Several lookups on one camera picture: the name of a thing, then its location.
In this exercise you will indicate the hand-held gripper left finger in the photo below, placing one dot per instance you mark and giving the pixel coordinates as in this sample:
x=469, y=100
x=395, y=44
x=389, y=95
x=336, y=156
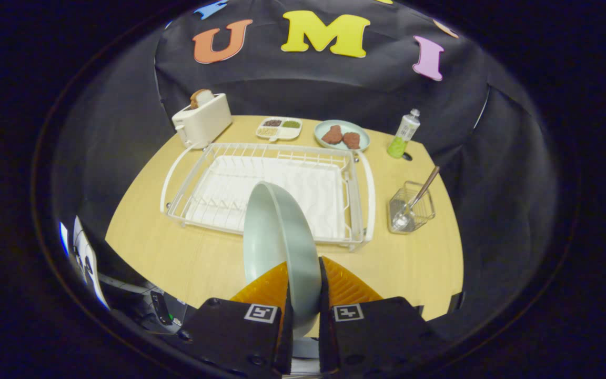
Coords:
x=229, y=337

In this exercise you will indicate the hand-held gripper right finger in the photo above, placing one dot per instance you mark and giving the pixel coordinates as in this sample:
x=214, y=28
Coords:
x=366, y=337

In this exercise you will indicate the pale green plate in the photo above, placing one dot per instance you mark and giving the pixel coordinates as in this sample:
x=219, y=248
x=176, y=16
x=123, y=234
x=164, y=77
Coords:
x=282, y=237

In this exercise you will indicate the clear cutlery basket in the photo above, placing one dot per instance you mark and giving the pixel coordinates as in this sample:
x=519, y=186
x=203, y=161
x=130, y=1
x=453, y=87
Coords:
x=424, y=208

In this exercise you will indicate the teal plate with food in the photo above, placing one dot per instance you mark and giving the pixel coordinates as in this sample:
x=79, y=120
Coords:
x=361, y=139

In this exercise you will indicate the white divided dish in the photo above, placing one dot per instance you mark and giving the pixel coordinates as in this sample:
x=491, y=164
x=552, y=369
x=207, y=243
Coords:
x=279, y=134

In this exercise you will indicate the white printed board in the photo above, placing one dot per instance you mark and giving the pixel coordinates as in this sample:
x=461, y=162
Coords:
x=87, y=258

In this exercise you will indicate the brown meat piece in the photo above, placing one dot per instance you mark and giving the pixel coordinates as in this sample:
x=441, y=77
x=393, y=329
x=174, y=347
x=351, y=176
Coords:
x=332, y=135
x=351, y=140

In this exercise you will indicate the green drink bottle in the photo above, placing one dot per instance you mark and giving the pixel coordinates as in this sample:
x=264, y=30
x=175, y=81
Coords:
x=402, y=137

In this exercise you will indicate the white toaster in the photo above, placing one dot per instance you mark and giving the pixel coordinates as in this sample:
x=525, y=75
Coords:
x=203, y=123

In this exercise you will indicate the bread slice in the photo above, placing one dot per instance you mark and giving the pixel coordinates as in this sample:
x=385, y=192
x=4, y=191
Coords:
x=203, y=98

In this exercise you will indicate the black backdrop cloth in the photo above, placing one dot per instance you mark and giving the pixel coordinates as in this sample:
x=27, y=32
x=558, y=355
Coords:
x=334, y=89

